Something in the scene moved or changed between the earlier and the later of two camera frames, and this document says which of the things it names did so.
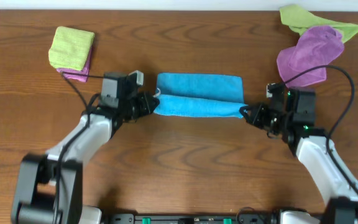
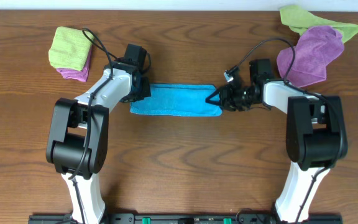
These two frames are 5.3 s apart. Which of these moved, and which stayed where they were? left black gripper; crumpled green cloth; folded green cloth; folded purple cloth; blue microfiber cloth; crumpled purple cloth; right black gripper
Moved: left black gripper; right black gripper; blue microfiber cloth
Stayed: folded purple cloth; crumpled green cloth; folded green cloth; crumpled purple cloth
